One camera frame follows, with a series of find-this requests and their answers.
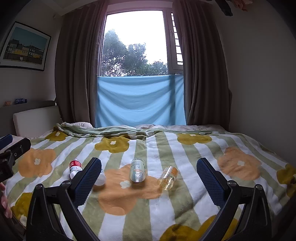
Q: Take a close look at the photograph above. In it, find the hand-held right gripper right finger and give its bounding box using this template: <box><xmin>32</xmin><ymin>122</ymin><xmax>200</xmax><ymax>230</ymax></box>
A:
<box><xmin>196</xmin><ymin>158</ymin><xmax>272</xmax><ymax>241</ymax></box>

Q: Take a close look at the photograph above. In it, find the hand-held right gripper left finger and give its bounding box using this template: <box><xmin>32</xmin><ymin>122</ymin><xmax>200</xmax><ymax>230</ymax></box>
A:
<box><xmin>26</xmin><ymin>157</ymin><xmax>102</xmax><ymax>241</ymax></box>

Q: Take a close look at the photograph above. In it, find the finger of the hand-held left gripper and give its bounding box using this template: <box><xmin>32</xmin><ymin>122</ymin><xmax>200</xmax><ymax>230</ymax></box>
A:
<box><xmin>0</xmin><ymin>134</ymin><xmax>31</xmax><ymax>158</ymax></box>

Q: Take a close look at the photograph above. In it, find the orange label plastic bottle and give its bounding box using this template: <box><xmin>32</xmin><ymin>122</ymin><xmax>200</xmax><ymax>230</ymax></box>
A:
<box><xmin>157</xmin><ymin>165</ymin><xmax>178</xmax><ymax>191</ymax></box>

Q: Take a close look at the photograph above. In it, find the person's left hand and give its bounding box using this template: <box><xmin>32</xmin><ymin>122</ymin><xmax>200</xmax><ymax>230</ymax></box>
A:
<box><xmin>0</xmin><ymin>183</ymin><xmax>12</xmax><ymax>219</ymax></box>

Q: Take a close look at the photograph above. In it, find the red label water bottle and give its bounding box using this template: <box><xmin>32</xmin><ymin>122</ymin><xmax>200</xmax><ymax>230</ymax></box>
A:
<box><xmin>69</xmin><ymin>159</ymin><xmax>107</xmax><ymax>186</ymax></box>

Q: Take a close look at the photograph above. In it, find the white headboard cushion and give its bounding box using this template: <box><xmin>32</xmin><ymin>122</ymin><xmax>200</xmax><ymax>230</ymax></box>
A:
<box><xmin>13</xmin><ymin>106</ymin><xmax>62</xmax><ymax>138</ymax></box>

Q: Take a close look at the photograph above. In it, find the headboard shelf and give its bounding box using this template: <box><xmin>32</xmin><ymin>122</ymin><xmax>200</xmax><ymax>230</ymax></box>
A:
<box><xmin>0</xmin><ymin>100</ymin><xmax>58</xmax><ymax>114</ymax></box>

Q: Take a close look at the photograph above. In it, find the clear plastic bottle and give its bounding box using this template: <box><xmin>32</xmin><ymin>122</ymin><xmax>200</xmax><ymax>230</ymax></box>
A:
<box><xmin>129</xmin><ymin>158</ymin><xmax>146</xmax><ymax>183</ymax></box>

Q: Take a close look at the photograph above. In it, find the white bedsheet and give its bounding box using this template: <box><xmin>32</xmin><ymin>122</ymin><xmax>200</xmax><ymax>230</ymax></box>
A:
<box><xmin>135</xmin><ymin>124</ymin><xmax>225</xmax><ymax>132</ymax></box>

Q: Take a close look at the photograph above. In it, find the floral striped blanket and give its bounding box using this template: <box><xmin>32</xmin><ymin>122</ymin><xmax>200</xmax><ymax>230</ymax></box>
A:
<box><xmin>4</xmin><ymin>122</ymin><xmax>296</xmax><ymax>241</ymax></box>

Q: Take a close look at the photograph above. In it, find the blue cloth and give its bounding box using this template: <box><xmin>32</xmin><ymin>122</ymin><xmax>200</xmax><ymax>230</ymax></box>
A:
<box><xmin>95</xmin><ymin>74</ymin><xmax>187</xmax><ymax>128</ymax></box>

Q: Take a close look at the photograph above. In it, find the brown curtain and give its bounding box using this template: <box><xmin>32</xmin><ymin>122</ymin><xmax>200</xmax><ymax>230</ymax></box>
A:
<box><xmin>55</xmin><ymin>0</ymin><xmax>109</xmax><ymax>124</ymax></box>
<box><xmin>172</xmin><ymin>0</ymin><xmax>230</xmax><ymax>127</ymax></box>

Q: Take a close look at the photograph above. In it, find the window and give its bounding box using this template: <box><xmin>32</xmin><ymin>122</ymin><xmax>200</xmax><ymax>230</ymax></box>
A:
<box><xmin>99</xmin><ymin>7</ymin><xmax>184</xmax><ymax>77</ymax></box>

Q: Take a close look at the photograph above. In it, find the dark hanging object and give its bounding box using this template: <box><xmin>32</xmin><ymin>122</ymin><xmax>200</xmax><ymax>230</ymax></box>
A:
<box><xmin>214</xmin><ymin>0</ymin><xmax>234</xmax><ymax>17</ymax></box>

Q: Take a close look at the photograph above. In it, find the framed wall picture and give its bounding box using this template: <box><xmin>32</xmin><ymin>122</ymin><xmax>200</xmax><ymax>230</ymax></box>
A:
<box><xmin>0</xmin><ymin>21</ymin><xmax>52</xmax><ymax>72</ymax></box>

